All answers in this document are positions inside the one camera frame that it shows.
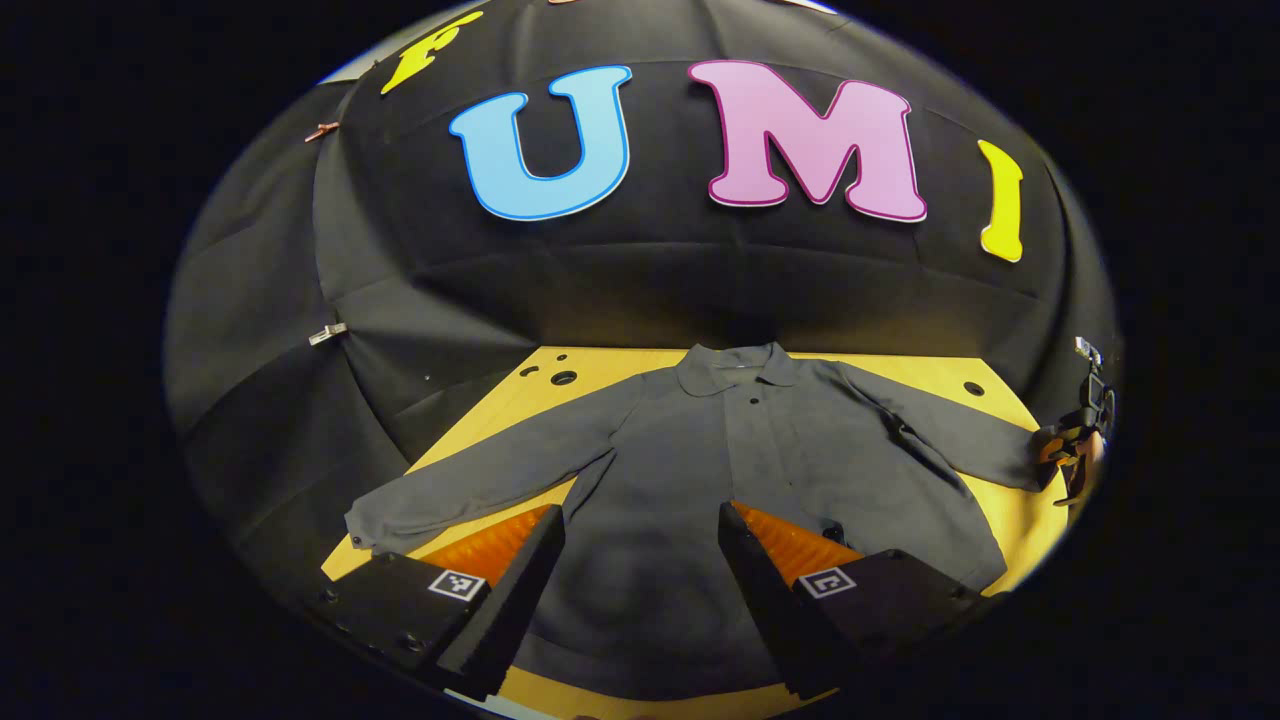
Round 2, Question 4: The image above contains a black backdrop cloth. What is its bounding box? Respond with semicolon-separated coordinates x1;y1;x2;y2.
165;0;1121;601

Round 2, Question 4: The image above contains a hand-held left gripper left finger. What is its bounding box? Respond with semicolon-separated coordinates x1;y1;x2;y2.
305;503;567;701

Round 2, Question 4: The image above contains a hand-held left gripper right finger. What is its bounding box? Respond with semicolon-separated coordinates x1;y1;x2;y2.
717;500;1001;701

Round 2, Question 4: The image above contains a grey long-sleeved shirt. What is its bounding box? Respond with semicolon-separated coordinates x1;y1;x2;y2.
343;342;1061;701

